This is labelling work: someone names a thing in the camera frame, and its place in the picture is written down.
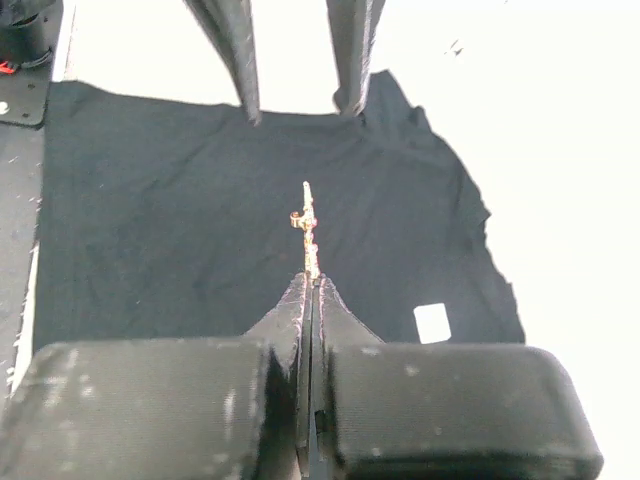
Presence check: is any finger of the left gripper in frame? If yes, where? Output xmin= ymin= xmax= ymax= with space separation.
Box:
xmin=326 ymin=0 xmax=386 ymax=116
xmin=185 ymin=0 xmax=261 ymax=125

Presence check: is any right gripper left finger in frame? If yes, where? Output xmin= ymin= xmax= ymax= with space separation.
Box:
xmin=242 ymin=273 xmax=312 ymax=479

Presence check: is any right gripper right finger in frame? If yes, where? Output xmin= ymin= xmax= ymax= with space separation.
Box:
xmin=312 ymin=276 xmax=385 ymax=479

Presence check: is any red gold brooch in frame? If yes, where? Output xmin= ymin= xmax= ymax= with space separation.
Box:
xmin=290 ymin=181 xmax=321 ymax=281

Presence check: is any black t-shirt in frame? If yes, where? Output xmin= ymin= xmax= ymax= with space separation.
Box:
xmin=33 ymin=71 xmax=525 ymax=348

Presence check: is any white paper label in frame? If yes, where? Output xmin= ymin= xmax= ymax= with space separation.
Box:
xmin=414 ymin=303 xmax=451 ymax=344

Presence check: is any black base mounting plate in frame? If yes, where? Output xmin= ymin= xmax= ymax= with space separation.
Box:
xmin=0 ymin=0 xmax=66 ymax=401

